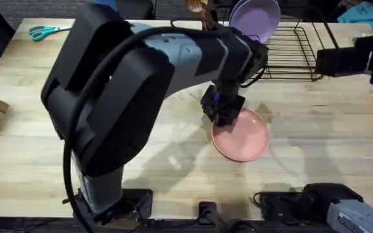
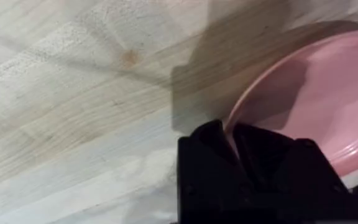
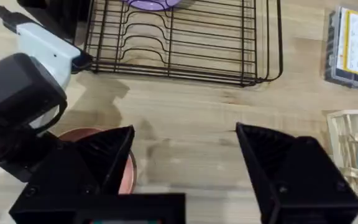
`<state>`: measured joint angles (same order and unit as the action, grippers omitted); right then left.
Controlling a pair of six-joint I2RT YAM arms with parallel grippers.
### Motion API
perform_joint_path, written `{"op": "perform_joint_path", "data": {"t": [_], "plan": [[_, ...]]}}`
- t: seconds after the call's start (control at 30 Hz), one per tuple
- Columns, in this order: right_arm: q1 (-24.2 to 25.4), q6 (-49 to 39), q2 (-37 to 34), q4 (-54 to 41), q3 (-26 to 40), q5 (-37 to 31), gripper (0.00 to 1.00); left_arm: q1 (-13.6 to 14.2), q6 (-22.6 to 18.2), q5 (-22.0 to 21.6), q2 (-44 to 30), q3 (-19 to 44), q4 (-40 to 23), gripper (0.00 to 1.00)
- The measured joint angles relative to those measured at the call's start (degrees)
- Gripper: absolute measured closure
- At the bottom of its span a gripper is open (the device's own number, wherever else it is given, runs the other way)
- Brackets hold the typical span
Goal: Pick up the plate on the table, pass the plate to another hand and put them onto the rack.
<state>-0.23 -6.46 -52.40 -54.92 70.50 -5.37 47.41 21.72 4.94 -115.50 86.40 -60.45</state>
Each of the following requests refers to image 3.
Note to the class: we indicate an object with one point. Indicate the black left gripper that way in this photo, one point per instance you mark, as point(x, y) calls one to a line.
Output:
point(57, 15)

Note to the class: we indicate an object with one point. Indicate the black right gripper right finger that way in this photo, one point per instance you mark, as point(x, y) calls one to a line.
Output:
point(303, 183)

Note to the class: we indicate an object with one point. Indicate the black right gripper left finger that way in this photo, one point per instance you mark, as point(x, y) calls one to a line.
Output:
point(82, 168)

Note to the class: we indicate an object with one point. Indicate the pink plate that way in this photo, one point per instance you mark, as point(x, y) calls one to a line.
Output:
point(128, 174)

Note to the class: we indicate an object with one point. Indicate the white wooden peg rack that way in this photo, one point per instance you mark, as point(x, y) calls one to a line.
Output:
point(342, 140)

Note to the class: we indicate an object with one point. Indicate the purple plate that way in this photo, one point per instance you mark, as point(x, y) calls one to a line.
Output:
point(151, 3)

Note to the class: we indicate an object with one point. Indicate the clear box with yellow label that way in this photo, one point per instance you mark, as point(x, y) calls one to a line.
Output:
point(357, 46)

